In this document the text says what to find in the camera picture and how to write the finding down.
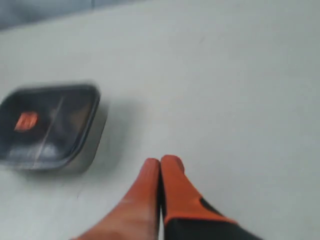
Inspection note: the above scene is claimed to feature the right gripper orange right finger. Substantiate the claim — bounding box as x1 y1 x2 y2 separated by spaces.
160 155 259 240

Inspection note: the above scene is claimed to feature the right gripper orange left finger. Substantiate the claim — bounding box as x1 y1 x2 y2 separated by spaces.
76 158 160 240

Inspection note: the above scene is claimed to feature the dark transparent lid orange valve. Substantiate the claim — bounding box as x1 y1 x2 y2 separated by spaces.
0 81 102 166

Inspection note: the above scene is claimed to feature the steel two-compartment lunch box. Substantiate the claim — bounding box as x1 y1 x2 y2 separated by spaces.
0 80 109 174

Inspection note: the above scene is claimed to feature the wrinkled blue-grey backdrop cloth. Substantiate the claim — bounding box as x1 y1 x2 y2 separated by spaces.
0 0 121 32

